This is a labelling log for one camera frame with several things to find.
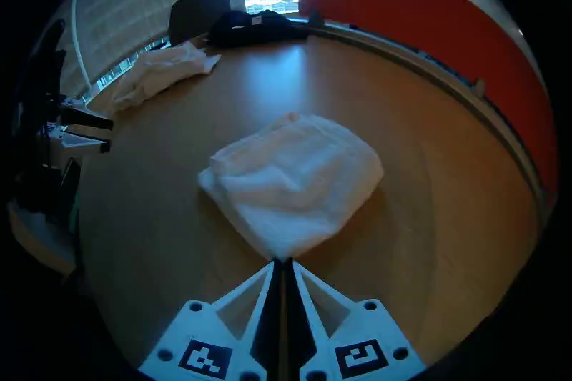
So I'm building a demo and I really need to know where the heap of white towels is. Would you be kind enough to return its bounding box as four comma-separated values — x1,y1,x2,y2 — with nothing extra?
107,43,222,115

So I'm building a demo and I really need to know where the black office chair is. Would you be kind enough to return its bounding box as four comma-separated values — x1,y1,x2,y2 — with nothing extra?
168,0,232,47

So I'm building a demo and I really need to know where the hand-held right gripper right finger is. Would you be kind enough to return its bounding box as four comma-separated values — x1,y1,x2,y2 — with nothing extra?
285,257,428,381

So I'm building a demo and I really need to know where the heap of black towels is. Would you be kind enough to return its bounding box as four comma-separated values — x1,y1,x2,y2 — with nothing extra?
208,9,312,48

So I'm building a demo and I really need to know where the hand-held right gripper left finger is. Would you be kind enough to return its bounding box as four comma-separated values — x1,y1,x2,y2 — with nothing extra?
137,258,283,381

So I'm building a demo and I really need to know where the red desk screen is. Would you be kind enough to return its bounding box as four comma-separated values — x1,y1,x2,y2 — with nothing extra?
296,0,561,221

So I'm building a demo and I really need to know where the white towel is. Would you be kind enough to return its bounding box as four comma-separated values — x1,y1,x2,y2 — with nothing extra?
197,112,385,262

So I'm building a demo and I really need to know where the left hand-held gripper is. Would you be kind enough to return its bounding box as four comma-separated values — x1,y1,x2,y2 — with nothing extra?
9,19,114,221

